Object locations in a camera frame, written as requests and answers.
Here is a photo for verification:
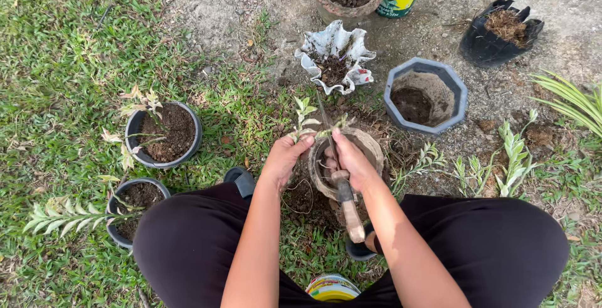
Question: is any person's right hand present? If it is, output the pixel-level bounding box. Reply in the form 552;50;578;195
324;128;382;194

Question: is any person's left hand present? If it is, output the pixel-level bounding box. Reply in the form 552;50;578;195
260;134;316;191

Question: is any variegated plant cutting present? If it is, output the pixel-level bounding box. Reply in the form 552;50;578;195
288;96;356;144

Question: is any wooden-handled knife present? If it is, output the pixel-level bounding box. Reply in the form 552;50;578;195
314;89;367;244

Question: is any brown coconut shell pot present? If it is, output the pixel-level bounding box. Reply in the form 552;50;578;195
308;127;385;201

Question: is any dark left slipper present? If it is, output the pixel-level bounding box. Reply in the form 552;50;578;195
223;167;256;199

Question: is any dark slipper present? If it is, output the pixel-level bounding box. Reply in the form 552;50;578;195
223;167;256;199
345;222;380;262

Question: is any small variegated ground plant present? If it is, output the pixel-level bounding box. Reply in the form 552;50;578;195
390;142;448;197

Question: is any dark right slipper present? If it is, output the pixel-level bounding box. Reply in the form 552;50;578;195
345;222;380;262

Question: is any grey octagonal plastic pot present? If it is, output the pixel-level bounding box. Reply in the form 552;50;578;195
384;57;468;135

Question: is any white scalloped pot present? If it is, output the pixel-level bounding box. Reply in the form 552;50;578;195
295;19;377;95

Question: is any large black round pot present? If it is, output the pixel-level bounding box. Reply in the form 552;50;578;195
124;101;203;169

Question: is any yellow and white tin can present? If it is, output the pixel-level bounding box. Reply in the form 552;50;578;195
305;273;362;303

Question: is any person's left leg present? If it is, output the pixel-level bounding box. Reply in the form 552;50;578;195
133;182;313;308

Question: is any person's leg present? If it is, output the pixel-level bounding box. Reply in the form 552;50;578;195
133;182;313;308
350;194;571;308

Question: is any small black round pot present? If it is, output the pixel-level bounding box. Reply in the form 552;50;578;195
106;178;172;250

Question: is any pale variegated potted plant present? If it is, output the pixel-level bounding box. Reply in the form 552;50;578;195
101;84;168;171

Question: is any tall variegated ground plant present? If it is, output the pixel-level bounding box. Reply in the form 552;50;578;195
452;109;540;199

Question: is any person's right leg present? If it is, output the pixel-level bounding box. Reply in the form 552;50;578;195
350;194;571;308

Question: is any black plastic bag pot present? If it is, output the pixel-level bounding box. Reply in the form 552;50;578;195
459;0;545;68

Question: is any striped long-leaf plant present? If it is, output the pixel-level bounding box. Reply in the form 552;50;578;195
529;69;602;139

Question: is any green leafy potted plant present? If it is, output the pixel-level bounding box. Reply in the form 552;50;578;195
23;195;144;239

